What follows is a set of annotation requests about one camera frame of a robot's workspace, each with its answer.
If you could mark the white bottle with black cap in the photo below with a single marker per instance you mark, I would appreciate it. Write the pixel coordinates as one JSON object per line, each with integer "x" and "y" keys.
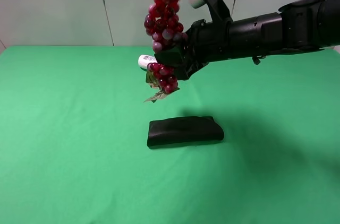
{"x": 145, "y": 60}

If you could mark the red grape bunch with leaves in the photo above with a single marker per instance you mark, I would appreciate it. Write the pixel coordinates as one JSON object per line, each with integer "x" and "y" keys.
{"x": 162, "y": 24}

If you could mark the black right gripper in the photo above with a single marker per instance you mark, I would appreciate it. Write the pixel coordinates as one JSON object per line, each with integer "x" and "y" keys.
{"x": 208, "y": 42}

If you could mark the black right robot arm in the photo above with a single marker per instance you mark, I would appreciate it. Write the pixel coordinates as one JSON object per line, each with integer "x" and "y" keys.
{"x": 300, "y": 27}

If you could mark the black folded cloth pouch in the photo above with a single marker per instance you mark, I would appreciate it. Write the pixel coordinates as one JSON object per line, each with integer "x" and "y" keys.
{"x": 183, "y": 131}

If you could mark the green table cloth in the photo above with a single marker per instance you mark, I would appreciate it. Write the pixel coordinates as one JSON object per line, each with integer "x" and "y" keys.
{"x": 74, "y": 129}

